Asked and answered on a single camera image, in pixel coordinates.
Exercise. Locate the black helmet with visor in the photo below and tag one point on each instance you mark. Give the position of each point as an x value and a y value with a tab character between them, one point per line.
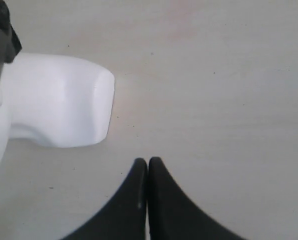
1	32

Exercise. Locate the white mannequin head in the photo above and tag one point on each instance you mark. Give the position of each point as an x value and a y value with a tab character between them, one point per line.
55	101

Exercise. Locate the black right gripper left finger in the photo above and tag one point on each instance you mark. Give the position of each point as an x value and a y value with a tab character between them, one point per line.
123	217

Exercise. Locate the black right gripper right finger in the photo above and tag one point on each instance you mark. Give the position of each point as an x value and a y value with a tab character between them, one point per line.
171	213

